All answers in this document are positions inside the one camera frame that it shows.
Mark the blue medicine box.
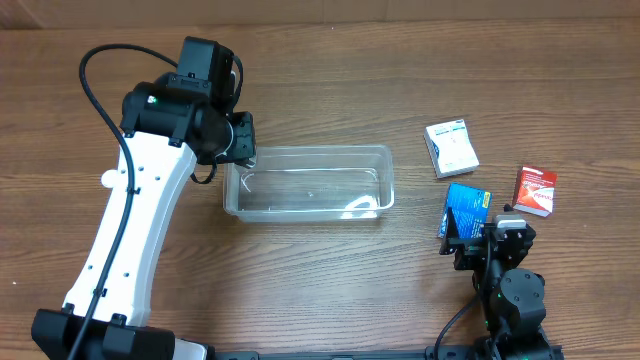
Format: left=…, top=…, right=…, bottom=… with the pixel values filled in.
left=438, top=183, right=492, bottom=238

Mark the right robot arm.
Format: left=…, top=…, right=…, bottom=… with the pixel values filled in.
left=425, top=206, right=565, bottom=360

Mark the clear plastic container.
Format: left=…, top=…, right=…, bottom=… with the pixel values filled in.
left=223, top=145, right=395, bottom=223

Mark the white medicine box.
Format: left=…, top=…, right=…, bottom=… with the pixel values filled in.
left=424, top=119, right=479, bottom=178

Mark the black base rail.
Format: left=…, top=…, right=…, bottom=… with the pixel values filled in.
left=209, top=344, right=566, bottom=360

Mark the red medicine box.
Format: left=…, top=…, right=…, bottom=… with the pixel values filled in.
left=512, top=165, right=557, bottom=217

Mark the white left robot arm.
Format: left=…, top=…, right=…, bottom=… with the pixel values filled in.
left=31, top=74, right=256, bottom=359

